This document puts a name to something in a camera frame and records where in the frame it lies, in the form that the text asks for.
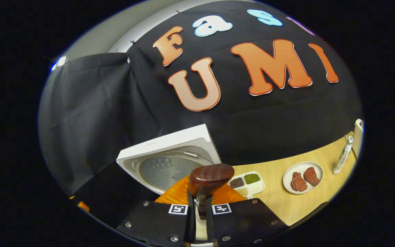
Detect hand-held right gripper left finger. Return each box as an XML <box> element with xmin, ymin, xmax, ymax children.
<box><xmin>117</xmin><ymin>175</ymin><xmax>198</xmax><ymax>247</ymax></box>

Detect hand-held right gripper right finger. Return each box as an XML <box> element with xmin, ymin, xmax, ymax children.
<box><xmin>206</xmin><ymin>185</ymin><xmax>290</xmax><ymax>247</ymax></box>

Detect brown wooden spoon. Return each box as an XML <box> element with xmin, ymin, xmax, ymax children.
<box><xmin>188</xmin><ymin>163</ymin><xmax>235</xmax><ymax>220</ymax></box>

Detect white rice cooker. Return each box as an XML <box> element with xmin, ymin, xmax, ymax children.
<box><xmin>116</xmin><ymin>124</ymin><xmax>222</xmax><ymax>196</ymax></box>

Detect white divided grain dish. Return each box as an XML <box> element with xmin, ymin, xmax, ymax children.
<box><xmin>228</xmin><ymin>171</ymin><xmax>266</xmax><ymax>199</ymax></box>

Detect white round plate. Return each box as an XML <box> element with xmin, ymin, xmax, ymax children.
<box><xmin>283</xmin><ymin>161</ymin><xmax>324</xmax><ymax>195</ymax></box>

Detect black backdrop cloth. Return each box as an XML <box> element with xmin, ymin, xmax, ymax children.
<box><xmin>38</xmin><ymin>0</ymin><xmax>362</xmax><ymax>220</ymax></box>

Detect white drink bottle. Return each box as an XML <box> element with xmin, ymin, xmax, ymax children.
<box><xmin>332</xmin><ymin>136</ymin><xmax>354</xmax><ymax>175</ymax></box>

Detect ceiling light panel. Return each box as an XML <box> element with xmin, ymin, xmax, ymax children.
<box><xmin>51</xmin><ymin>56</ymin><xmax>68</xmax><ymax>71</ymax></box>

